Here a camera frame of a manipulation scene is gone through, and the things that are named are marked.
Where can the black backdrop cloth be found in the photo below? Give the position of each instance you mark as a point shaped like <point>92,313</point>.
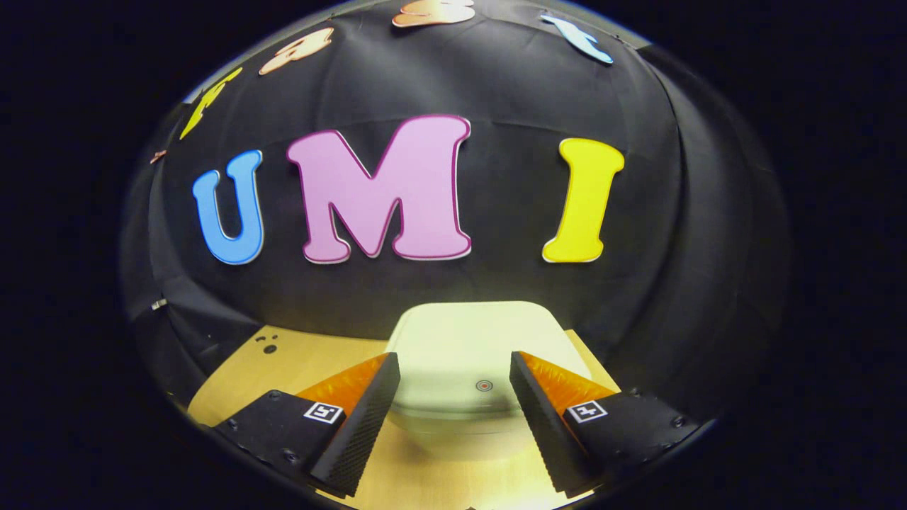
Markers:
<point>496,283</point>

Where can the wooden desktop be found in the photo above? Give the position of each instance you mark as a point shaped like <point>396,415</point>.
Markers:
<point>297,361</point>

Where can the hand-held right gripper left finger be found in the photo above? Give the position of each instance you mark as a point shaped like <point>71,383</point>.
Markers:
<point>368,425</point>

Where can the copper metal clip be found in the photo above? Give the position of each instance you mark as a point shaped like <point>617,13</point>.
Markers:
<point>158,156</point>

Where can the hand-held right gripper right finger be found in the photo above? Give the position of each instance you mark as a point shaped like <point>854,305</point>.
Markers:
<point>538,425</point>

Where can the pale green desktop garbage bin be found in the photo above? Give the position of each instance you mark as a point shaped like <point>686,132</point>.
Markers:
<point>460,340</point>

